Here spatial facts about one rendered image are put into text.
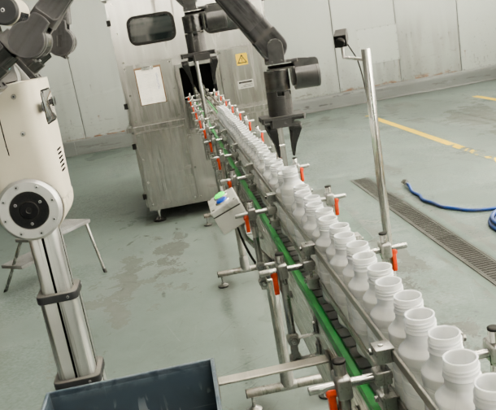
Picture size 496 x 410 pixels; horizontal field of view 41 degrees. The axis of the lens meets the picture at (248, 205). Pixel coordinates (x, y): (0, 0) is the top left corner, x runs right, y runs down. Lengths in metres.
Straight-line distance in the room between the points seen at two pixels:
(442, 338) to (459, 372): 0.09
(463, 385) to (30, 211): 1.26
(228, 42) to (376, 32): 6.30
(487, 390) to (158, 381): 0.75
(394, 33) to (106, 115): 5.09
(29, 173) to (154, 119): 4.24
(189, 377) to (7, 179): 0.73
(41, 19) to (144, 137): 4.47
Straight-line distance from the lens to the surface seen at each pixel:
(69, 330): 1.90
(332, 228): 1.20
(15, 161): 1.73
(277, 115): 1.54
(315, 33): 11.69
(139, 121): 5.94
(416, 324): 0.83
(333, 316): 1.25
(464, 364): 0.77
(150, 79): 5.90
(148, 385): 1.31
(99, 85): 11.47
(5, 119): 1.72
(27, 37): 1.53
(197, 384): 1.31
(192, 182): 6.02
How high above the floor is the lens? 1.52
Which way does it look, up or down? 14 degrees down
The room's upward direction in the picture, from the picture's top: 10 degrees counter-clockwise
